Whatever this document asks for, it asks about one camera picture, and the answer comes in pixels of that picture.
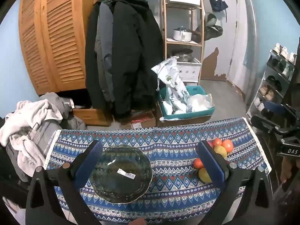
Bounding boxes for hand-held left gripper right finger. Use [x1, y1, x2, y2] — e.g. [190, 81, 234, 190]
[197, 140, 274, 225]

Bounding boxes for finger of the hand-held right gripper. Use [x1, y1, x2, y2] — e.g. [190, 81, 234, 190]
[250, 115, 285, 134]
[264, 100, 297, 120]

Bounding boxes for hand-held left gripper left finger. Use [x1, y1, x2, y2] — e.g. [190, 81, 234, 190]
[25, 140, 104, 225]

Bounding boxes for yellow apple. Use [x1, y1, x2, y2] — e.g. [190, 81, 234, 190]
[198, 167, 212, 184]

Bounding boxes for yellow-green pear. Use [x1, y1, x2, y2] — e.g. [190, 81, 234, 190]
[214, 145, 228, 159]

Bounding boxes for large orange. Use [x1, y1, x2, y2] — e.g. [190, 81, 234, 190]
[221, 139, 234, 153]

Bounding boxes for dark glass scalloped bowl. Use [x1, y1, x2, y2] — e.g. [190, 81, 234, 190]
[89, 145, 153, 204]

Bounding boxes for person's right hand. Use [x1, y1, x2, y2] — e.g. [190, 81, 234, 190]
[280, 157, 296, 184]

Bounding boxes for blue patterned tablecloth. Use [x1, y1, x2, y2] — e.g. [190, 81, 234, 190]
[44, 117, 272, 225]

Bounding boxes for wooden drawer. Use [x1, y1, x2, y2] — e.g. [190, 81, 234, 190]
[72, 107, 112, 126]

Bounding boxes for pile of white grey laundry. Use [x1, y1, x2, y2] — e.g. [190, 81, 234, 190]
[6, 92, 88, 182]

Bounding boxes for teal plastic basket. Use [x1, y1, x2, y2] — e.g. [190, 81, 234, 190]
[158, 85, 215, 122]

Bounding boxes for shoe rack with shoes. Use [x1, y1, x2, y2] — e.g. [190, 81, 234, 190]
[253, 43, 299, 120]

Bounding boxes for grey vertical panel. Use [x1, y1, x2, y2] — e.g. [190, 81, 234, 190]
[242, 0, 259, 106]

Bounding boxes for clear plastic bag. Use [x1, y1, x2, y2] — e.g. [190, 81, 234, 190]
[186, 93, 215, 112]

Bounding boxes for cardboard box with red label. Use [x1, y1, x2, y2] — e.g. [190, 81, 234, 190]
[116, 110, 157, 130]

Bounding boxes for white door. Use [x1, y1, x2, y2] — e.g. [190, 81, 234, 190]
[225, 0, 248, 88]

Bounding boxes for white fleece blanket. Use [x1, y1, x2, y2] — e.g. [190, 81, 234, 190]
[0, 100, 63, 169]

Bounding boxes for pink cloth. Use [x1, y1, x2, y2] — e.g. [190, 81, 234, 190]
[2, 196, 21, 216]

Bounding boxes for white printed plastic bag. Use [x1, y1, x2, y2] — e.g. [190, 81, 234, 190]
[151, 56, 191, 114]

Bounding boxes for dark hanging bags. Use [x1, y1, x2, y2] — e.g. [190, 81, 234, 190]
[194, 13, 224, 42]

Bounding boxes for black jacket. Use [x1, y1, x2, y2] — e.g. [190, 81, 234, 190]
[85, 1, 104, 109]

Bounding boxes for steel pot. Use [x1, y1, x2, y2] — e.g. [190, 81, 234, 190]
[172, 49, 194, 62]

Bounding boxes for white cooking pot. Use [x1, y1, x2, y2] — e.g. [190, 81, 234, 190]
[173, 26, 193, 43]

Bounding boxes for grey jacket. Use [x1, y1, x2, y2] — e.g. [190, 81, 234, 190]
[94, 0, 116, 102]

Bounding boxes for wooden louvered wardrobe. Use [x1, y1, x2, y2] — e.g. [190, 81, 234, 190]
[19, 0, 99, 95]

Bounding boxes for wooden shelf rack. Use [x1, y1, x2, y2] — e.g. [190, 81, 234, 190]
[163, 0, 205, 85]

